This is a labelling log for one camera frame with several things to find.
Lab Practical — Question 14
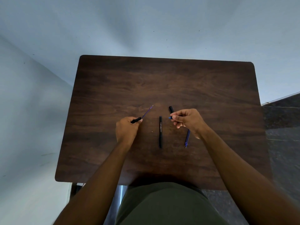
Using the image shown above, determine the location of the person's right hand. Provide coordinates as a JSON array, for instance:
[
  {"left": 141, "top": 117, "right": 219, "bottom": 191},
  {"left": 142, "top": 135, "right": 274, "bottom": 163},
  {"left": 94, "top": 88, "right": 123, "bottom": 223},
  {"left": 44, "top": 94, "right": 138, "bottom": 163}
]
[{"left": 170, "top": 109, "right": 209, "bottom": 140}]

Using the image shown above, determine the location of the person's left hand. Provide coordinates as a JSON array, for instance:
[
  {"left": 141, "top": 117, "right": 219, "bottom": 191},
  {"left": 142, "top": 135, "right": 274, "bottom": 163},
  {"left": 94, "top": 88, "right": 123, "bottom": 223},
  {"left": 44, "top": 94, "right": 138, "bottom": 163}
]
[{"left": 115, "top": 117, "right": 143, "bottom": 148}]

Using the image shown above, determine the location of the purple refill with black grip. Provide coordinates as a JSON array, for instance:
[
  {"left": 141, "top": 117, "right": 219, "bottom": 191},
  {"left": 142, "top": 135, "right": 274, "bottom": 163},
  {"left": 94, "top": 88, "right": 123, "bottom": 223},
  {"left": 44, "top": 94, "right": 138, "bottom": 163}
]
[{"left": 130, "top": 105, "right": 154, "bottom": 124}]

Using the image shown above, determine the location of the person's left forearm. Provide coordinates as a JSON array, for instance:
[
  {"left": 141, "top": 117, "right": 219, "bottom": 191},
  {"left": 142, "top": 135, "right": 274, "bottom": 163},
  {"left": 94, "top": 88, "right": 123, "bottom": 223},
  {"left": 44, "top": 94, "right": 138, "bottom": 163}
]
[{"left": 53, "top": 141, "right": 132, "bottom": 225}]

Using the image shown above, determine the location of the person's right forearm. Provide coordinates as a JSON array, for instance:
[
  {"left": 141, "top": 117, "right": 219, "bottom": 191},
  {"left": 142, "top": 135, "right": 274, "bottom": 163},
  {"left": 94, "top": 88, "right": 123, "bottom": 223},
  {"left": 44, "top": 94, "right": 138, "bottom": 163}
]
[{"left": 199, "top": 125, "right": 300, "bottom": 225}]

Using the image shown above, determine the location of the metal table leg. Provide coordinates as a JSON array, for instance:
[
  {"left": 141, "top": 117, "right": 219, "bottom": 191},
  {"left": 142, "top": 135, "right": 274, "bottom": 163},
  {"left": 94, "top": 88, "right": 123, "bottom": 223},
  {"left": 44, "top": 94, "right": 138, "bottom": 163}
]
[{"left": 103, "top": 185, "right": 128, "bottom": 225}]

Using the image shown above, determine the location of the green shirt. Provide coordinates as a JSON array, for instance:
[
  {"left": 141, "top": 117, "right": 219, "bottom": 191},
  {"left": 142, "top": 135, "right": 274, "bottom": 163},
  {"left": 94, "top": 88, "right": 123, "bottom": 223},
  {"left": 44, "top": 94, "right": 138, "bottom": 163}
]
[{"left": 115, "top": 182, "right": 230, "bottom": 225}]

